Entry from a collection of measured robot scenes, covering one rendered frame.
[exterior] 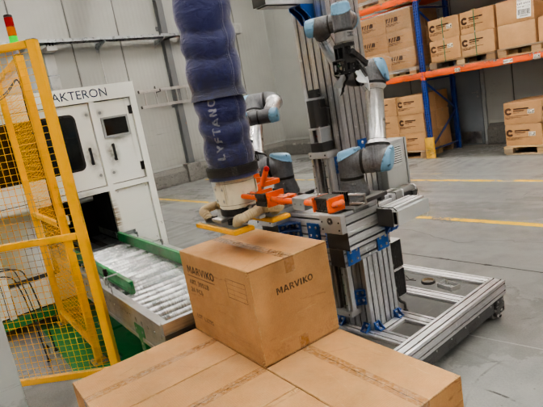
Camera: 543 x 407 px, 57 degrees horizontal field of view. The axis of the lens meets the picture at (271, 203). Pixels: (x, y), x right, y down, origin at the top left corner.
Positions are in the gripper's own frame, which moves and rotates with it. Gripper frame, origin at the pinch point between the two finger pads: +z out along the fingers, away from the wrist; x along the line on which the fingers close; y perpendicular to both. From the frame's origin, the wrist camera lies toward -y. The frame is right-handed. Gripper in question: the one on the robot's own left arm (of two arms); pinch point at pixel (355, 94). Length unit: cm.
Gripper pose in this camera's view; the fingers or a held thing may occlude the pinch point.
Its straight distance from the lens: 208.2
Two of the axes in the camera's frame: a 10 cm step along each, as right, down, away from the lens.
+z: 1.7, 9.7, 2.0
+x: 6.4, 0.4, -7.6
